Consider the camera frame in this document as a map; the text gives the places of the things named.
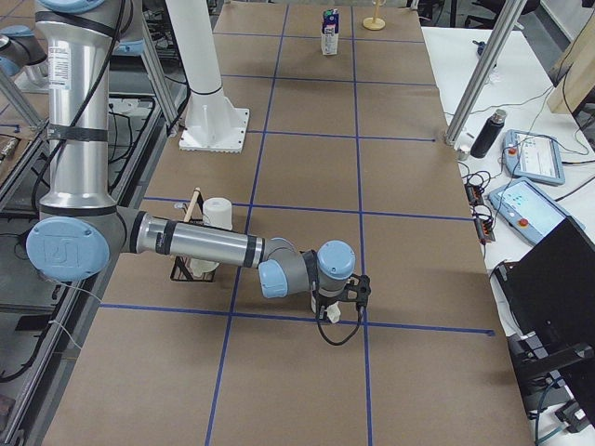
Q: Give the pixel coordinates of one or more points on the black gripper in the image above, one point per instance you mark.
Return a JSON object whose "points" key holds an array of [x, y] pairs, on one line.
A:
{"points": [[323, 304]]}

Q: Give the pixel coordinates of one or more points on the white handled mug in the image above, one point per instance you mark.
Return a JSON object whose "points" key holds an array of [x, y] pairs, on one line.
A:
{"points": [[326, 312]]}

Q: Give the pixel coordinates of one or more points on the blue white milk carton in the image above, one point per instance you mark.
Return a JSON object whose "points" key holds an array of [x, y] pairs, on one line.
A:
{"points": [[330, 32]]}

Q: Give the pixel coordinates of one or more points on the white cup on rack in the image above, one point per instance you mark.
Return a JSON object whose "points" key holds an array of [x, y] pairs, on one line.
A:
{"points": [[217, 212], [202, 270]]}

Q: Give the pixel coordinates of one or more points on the brown paper table cover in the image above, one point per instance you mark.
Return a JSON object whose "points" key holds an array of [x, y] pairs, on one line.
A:
{"points": [[348, 147]]}

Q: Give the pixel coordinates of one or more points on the black power strip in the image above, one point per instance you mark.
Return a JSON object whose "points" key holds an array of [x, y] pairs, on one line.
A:
{"points": [[482, 215]]}

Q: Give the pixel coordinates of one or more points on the small silver cylinder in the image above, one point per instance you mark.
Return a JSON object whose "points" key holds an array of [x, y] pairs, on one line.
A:
{"points": [[463, 153]]}

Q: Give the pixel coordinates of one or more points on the near teach pendant tablet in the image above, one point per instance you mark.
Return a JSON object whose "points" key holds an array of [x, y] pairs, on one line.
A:
{"points": [[520, 205]]}

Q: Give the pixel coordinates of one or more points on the teach pendant tablet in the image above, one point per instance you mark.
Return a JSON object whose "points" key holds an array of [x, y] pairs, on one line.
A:
{"points": [[535, 156], [520, 205]]}

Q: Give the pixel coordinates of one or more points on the black water bottle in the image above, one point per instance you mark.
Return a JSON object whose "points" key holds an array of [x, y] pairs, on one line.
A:
{"points": [[487, 136]]}

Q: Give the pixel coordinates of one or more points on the black laptop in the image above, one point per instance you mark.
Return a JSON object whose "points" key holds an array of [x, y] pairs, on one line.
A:
{"points": [[551, 289]]}

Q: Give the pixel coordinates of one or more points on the far teach pendant tablet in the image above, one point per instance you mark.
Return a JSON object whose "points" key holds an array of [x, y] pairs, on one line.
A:
{"points": [[535, 156]]}

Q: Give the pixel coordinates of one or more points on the wooden mug tree stand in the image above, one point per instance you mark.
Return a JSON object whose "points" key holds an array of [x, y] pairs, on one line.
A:
{"points": [[375, 22]]}

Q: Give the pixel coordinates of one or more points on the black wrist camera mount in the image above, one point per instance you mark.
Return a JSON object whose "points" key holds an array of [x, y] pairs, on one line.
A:
{"points": [[357, 291]]}

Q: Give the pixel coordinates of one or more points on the black wire cup rack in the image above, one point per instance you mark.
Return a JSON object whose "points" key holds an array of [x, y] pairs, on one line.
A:
{"points": [[193, 215]]}

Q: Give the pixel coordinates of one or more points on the white camera mast base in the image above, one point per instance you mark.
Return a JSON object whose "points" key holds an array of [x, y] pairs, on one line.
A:
{"points": [[212, 123]]}

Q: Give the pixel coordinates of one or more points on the aluminium frame post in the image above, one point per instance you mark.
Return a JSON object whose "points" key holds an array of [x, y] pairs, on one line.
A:
{"points": [[510, 13]]}

